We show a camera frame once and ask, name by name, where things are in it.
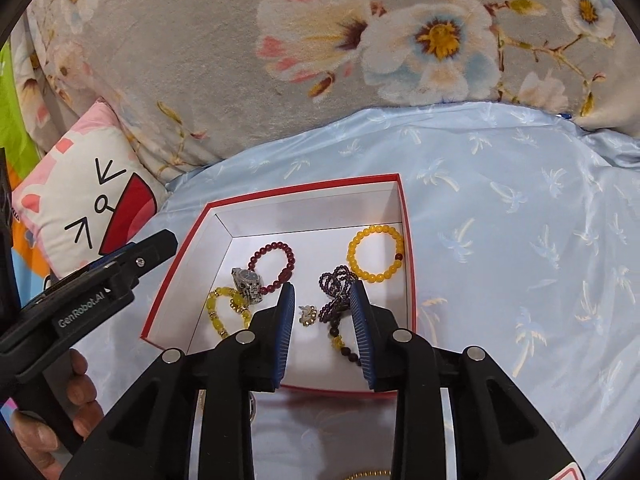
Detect yellow stone bead bracelet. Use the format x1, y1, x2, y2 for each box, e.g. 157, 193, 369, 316
205, 286, 253, 340

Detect silver wrist watch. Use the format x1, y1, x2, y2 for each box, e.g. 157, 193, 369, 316
231, 268, 262, 304

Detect dark red bead bracelet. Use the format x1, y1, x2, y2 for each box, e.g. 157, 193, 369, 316
246, 240, 298, 296

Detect rose gold bangle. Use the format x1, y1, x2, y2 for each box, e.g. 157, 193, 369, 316
344, 469, 390, 480

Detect small flower brooch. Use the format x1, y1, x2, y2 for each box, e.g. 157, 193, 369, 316
298, 306, 318, 327

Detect purple garnet bead bracelet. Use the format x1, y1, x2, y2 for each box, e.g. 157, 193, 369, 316
316, 264, 359, 325

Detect orange amber bead bracelet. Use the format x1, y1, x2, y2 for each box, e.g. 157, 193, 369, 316
346, 224, 406, 284

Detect person's left hand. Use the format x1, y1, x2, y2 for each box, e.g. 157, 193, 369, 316
12, 349, 103, 479

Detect red cardboard box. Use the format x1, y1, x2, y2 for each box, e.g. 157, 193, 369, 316
141, 174, 416, 398

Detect pink cat face pillow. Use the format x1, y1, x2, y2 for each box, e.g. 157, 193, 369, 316
12, 100, 168, 278

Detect colourful cartoon bedding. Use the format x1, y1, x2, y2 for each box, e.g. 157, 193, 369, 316
1, 42, 49, 306

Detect floral grey blanket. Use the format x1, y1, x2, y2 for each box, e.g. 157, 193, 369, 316
1, 0, 639, 181

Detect light blue palm bedsheet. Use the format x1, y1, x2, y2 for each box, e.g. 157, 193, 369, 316
74, 101, 640, 480

